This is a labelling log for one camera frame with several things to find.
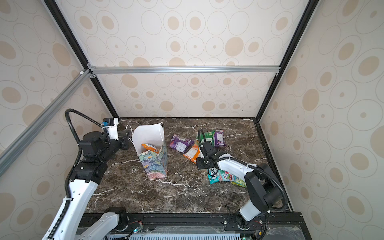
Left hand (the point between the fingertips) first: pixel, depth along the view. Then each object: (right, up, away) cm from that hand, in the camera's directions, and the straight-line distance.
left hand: (132, 128), depth 68 cm
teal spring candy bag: (+40, -25, +11) cm, 48 cm away
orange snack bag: (+1, -10, +19) cm, 22 cm away
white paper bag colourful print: (+8, -19, +10) cm, 23 cm away
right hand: (+32, -20, +22) cm, 44 cm away
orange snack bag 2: (+27, -16, +27) cm, 42 cm away
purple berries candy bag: (+45, -6, +34) cm, 57 cm away
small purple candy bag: (+19, -10, +32) cm, 38 cm away
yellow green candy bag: (+54, -30, +17) cm, 64 cm away
